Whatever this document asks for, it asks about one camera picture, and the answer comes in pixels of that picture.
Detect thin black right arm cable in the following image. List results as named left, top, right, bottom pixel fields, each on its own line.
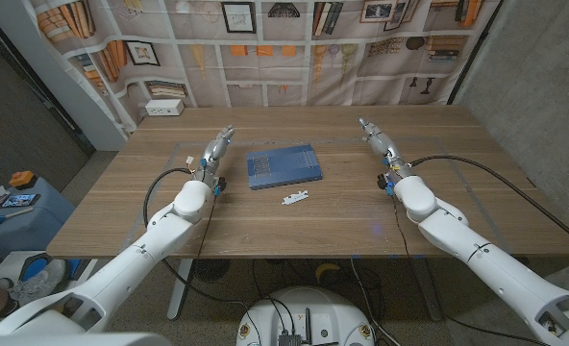
left=392, top=194, right=550, bottom=346

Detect white and blue case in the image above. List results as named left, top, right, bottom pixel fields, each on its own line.
left=0, top=250, right=101, bottom=289

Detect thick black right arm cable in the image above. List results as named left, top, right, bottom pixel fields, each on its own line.
left=408, top=155, right=569, bottom=254

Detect white robot torso base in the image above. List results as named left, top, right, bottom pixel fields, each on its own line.
left=235, top=286, right=376, bottom=346

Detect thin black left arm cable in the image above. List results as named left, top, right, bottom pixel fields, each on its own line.
left=195, top=194, right=218, bottom=260

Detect black backdrop pole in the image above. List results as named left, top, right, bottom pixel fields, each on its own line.
left=446, top=0, right=505, bottom=106

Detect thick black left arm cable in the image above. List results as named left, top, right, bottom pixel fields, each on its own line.
left=142, top=167, right=261, bottom=346

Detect blue-grey stool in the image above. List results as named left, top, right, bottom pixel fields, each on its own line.
left=0, top=177, right=77, bottom=259

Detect yellow curved object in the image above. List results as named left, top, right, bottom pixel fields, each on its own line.
left=314, top=262, right=342, bottom=284

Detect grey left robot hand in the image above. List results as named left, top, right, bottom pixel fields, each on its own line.
left=195, top=124, right=236, bottom=188

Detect printed bookshelf backdrop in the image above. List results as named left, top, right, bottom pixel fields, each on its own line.
left=28, top=0, right=502, bottom=134

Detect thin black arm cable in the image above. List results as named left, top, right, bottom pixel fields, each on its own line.
left=195, top=194, right=218, bottom=260
left=392, top=194, right=550, bottom=346

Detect blue notebook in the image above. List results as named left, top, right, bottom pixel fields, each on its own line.
left=246, top=144, right=324, bottom=191

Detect grey table leg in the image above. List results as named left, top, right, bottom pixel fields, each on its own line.
left=411, top=257, right=443, bottom=322

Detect black smartphone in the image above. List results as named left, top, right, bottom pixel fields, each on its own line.
left=3, top=192, right=41, bottom=209

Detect grey shoe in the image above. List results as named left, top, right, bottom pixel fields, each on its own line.
left=8, top=259, right=68, bottom=308

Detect white power outlet box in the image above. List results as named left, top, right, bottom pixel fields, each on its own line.
left=144, top=98, right=186, bottom=117

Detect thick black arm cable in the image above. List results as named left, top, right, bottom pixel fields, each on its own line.
left=142, top=167, right=261, bottom=346
left=408, top=155, right=569, bottom=254

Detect orange and black block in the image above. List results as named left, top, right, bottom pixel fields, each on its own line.
left=8, top=170, right=38, bottom=190

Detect black round fan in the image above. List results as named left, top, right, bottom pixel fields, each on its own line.
left=191, top=258, right=232, bottom=284

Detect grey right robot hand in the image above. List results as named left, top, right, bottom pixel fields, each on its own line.
left=359, top=117, right=413, bottom=186

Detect white table leg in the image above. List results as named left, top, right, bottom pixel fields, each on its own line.
left=166, top=258, right=194, bottom=321

